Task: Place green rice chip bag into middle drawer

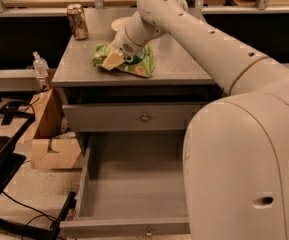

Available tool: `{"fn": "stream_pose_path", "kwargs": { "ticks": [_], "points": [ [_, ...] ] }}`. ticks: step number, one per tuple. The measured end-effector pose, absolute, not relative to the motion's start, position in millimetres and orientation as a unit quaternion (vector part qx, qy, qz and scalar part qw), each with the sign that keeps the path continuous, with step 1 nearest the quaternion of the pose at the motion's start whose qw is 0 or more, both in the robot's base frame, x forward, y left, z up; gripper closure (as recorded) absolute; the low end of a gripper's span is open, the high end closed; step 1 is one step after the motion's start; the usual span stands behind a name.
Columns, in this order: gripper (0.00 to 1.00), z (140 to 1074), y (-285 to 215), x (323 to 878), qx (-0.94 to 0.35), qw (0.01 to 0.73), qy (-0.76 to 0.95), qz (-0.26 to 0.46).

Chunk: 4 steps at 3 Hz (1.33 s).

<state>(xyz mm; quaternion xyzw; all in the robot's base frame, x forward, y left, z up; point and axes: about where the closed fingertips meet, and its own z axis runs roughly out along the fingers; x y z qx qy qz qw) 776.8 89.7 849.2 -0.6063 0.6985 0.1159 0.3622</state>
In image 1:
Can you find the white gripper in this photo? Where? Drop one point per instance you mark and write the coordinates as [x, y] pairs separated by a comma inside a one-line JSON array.
[[123, 45]]

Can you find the green rice chip bag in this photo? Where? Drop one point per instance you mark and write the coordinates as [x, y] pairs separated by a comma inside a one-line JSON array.
[[142, 64]]

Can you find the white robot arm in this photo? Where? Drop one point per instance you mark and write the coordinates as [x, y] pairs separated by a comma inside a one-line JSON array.
[[236, 149]]

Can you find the grey drawer cabinet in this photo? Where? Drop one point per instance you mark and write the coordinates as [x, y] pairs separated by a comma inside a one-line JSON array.
[[177, 78]]

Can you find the closed upper grey drawer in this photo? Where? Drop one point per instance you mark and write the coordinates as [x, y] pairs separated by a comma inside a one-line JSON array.
[[129, 117]]

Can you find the open middle grey drawer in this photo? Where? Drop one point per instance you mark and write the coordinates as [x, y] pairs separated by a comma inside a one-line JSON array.
[[131, 185]]

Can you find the white paper bowl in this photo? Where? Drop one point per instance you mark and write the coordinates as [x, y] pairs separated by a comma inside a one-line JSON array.
[[119, 23]]

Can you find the gold soda can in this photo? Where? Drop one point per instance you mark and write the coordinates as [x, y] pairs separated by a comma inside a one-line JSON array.
[[77, 20]]

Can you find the clear plastic bottle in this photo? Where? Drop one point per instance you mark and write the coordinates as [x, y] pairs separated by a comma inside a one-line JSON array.
[[40, 65]]

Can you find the cardboard box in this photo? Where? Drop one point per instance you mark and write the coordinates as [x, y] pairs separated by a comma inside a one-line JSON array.
[[53, 145]]

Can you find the black metal stand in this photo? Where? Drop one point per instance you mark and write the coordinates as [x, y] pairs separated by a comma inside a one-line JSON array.
[[9, 160]]

